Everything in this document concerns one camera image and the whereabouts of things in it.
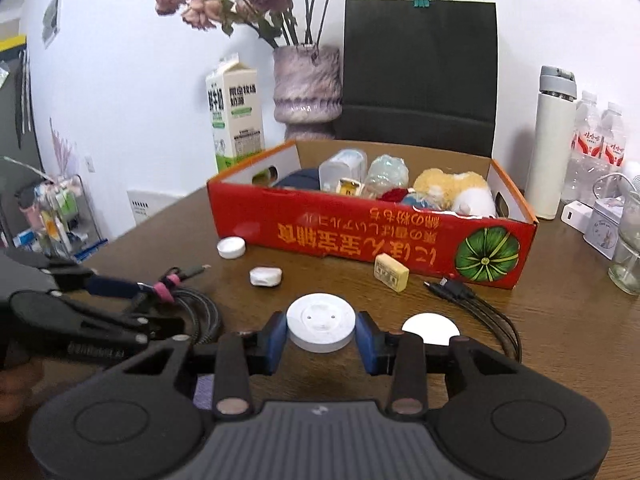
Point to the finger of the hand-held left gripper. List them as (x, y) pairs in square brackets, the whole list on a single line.
[(112, 286), (110, 322)]

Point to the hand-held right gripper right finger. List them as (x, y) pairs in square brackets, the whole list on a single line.
[(367, 342)]

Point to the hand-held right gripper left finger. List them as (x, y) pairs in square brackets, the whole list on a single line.
[(275, 342)]

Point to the white round disc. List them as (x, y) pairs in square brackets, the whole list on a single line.
[(430, 329), (320, 325)]

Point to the red cardboard box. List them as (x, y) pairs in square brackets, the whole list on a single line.
[(350, 230)]

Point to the red crochet flower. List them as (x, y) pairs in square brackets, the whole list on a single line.
[(396, 194)]

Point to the dark blue zip pouch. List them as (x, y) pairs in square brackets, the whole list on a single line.
[(300, 181)]

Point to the iridescent plastic bag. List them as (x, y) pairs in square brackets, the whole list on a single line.
[(387, 172)]

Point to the yellow plush toy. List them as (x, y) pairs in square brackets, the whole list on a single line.
[(440, 185)]

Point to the white plush toy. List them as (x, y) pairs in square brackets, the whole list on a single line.
[(475, 205)]

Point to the translucent white plastic container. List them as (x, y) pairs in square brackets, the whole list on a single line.
[(342, 167)]

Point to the person's left hand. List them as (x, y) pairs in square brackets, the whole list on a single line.
[(17, 390)]

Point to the small white rounded case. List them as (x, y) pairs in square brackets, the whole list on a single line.
[(266, 276)]

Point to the yellow rectangular block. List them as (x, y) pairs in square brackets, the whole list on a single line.
[(391, 271)]

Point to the wooden desk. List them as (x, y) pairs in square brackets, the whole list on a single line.
[(325, 274)]

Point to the white bottle cap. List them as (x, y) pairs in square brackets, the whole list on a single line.
[(231, 247)]

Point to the dark cabinet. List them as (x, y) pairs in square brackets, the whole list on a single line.
[(12, 125)]

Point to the green white milk carton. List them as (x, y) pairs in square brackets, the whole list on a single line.
[(235, 120)]

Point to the white charger cube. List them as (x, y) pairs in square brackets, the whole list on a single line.
[(575, 216)]

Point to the purple grey ceramic vase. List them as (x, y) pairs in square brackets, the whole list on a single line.
[(307, 90)]

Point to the white tin box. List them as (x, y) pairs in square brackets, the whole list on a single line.
[(605, 230)]

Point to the white thermos bottle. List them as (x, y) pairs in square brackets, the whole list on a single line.
[(550, 150)]

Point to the clear glass cup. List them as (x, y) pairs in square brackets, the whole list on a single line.
[(627, 260)]

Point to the black paper bag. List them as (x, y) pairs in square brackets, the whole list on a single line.
[(420, 70)]

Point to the clear water bottle red label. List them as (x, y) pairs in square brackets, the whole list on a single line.
[(612, 145), (582, 155)]

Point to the white wall outlet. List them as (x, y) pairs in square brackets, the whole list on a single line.
[(90, 163)]

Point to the purple wall sticker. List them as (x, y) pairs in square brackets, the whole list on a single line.
[(62, 150)]

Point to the wall picture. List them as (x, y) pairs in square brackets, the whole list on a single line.
[(51, 16)]

